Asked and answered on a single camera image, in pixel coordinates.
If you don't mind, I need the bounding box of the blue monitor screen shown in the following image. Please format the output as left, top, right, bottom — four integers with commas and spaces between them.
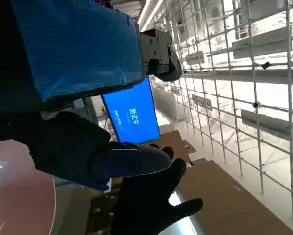
101, 77, 161, 144

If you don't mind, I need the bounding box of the pink bowl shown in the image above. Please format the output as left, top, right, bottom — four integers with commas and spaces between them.
0, 139, 57, 235

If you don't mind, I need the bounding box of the metal grid frame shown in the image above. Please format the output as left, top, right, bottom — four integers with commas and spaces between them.
156, 0, 293, 231

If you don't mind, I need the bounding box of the grey long light fixture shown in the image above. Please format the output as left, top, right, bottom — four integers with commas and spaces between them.
241, 109, 293, 144
184, 70, 293, 85
185, 51, 205, 66
192, 94, 213, 111

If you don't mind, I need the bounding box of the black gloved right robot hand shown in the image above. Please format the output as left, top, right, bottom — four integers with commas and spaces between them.
111, 144, 203, 235

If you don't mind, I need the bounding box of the white duct pipe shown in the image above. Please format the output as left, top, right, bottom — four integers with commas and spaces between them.
138, 0, 167, 25

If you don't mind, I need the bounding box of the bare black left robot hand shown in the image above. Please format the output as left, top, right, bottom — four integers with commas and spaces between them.
0, 0, 183, 193

